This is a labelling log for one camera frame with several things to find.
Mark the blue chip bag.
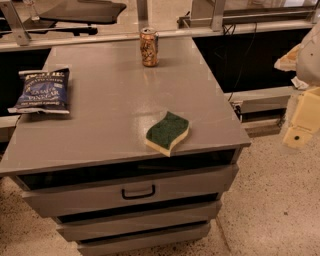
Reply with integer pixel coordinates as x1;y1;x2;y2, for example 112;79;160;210
8;68;70;114

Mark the black drawer handle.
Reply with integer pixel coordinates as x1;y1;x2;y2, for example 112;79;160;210
121;185;156;200

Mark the black hanging cable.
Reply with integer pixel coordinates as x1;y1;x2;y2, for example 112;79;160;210
227;22;258;102

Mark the grey drawer cabinet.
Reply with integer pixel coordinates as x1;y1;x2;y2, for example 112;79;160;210
0;38;250;256

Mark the green and yellow sponge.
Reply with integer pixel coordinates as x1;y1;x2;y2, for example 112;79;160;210
145;112;190;157

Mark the white packet on shelf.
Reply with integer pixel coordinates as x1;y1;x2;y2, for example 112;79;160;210
292;77;309;90

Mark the orange soda can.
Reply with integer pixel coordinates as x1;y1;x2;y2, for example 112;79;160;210
140;27;158;67

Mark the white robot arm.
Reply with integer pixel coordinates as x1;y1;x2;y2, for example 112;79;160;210
274;22;320;149

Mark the black office chair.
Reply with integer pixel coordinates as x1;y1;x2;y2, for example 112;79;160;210
23;0;126;36

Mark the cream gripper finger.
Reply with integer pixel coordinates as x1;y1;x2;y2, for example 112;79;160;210
274;45;300;72
283;87;320;149

